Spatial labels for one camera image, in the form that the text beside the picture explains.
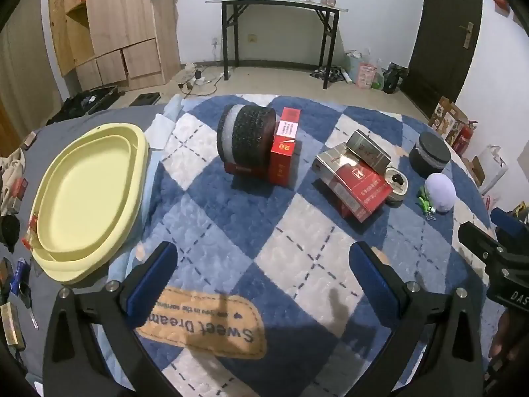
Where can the white power strip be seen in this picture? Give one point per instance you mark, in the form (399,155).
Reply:
(201,81)

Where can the black bag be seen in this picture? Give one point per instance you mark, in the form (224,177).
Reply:
(393,77)

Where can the beige cloth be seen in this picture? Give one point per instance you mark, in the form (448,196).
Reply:
(10,178)

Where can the clear plastic bag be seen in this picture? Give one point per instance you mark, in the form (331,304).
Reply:
(354,64)

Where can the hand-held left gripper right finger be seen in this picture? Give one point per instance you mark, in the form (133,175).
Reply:
(374,281)

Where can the white tissue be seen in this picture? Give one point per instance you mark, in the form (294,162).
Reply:
(159,130)

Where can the dark door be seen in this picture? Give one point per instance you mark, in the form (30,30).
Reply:
(446,29)

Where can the pink plastic bag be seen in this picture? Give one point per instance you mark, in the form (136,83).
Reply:
(368,75)

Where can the red white cigarette pack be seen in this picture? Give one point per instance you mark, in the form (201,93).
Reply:
(332,163)

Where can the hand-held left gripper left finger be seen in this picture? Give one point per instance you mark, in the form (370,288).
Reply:
(153,285)

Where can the large black sponge roll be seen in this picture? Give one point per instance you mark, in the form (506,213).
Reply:
(252,140)

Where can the round metal tin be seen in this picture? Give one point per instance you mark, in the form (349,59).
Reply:
(399,193)

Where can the red fire extinguisher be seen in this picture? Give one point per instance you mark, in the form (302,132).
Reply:
(463,136)

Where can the pale lavender ball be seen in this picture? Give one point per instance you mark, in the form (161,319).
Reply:
(441,192)

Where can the black-legged folding table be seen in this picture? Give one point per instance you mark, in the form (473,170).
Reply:
(281,3)

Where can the black flat tray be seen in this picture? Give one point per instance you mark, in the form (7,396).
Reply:
(144,99)

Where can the printed cardboard box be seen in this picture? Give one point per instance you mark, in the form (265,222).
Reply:
(446,115)

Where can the white wall socket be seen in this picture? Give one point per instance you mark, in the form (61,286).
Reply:
(215,42)

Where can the gold box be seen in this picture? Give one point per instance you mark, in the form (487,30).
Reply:
(11,324)

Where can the green clip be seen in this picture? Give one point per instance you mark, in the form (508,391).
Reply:
(425,202)

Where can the yellow plastic basin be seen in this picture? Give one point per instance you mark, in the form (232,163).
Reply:
(86,190)

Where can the long red carton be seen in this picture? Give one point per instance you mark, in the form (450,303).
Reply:
(283,161)

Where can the small black sponge disc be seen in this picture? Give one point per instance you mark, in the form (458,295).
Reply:
(432,153)

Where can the yellow wall socket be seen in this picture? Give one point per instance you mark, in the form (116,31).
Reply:
(252,39)

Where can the person's right hand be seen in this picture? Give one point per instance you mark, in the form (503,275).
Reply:
(505,335)

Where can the shiny red cigarette box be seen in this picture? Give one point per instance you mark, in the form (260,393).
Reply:
(365,190)

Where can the silver box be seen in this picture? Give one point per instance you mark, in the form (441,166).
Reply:
(368,149)

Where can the red white small pack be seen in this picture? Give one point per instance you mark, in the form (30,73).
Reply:
(19,190)

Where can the dark patterned cloth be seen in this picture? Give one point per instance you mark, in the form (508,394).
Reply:
(326,73)

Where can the blue checkered plush blanket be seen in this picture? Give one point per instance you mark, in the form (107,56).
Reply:
(248,223)

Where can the wooden wardrobe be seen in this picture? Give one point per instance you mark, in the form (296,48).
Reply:
(120,16)

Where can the white paper bag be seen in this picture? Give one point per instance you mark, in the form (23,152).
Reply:
(489,167)

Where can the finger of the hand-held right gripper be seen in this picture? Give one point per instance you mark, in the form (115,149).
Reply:
(508,221)
(475,238)

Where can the black open case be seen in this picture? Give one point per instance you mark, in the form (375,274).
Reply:
(84,103)

